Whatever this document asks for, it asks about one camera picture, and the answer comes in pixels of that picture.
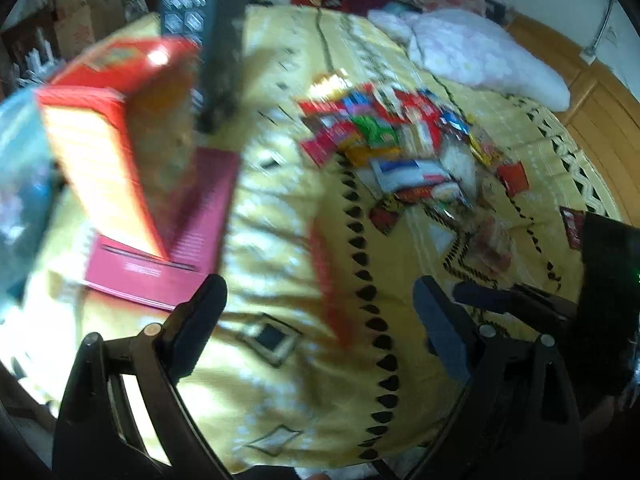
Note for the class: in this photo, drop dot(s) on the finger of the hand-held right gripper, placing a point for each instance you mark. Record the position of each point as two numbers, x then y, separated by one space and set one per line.
505 297

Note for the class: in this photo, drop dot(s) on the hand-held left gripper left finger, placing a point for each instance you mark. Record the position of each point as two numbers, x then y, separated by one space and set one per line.
200 312

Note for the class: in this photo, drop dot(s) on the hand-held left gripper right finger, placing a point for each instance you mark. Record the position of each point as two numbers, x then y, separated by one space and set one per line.
442 320

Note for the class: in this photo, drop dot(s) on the pile of colourful snack packets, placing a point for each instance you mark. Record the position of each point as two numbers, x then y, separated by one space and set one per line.
410 140

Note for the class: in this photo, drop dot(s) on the round glass bowl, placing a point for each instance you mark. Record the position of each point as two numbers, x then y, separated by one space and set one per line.
22 195

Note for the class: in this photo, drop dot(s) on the dark red snack packet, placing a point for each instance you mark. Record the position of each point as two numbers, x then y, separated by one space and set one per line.
572 227

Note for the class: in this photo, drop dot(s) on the magenta flat box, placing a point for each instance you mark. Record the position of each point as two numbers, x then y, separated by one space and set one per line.
200 210

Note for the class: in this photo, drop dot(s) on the yellow patterned blanket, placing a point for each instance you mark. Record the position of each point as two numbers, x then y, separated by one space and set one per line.
310 260

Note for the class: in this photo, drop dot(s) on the wooden bed headboard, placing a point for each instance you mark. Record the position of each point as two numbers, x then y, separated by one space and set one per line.
595 125

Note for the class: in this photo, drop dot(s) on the large red carton box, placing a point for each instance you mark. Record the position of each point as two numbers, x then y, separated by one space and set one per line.
100 150

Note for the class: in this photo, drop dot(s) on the white pillow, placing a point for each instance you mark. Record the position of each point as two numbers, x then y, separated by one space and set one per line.
475 55

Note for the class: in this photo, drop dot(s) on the black printed box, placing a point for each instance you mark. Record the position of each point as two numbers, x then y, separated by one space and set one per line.
200 25

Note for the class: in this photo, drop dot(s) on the large cardboard box red print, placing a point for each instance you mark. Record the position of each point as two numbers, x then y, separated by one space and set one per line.
102 7

